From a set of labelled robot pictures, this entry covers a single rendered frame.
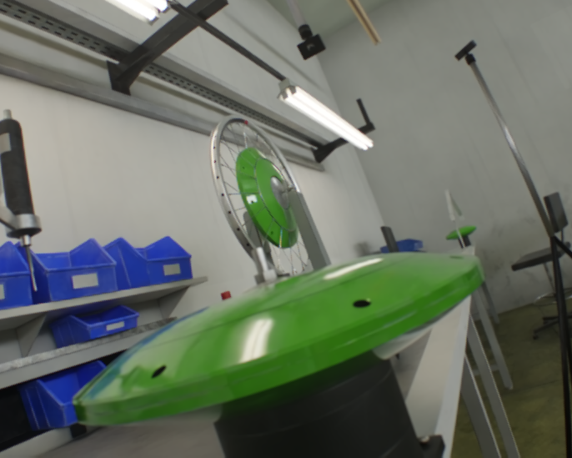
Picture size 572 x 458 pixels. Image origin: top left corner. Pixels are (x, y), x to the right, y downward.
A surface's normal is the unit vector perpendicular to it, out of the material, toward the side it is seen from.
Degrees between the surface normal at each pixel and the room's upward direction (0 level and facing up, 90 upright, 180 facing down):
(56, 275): 99
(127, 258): 92
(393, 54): 90
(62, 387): 90
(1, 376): 90
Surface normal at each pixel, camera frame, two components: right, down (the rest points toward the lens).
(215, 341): -0.36, -0.91
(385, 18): -0.43, -0.03
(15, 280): 0.89, -0.22
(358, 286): -0.16, -0.97
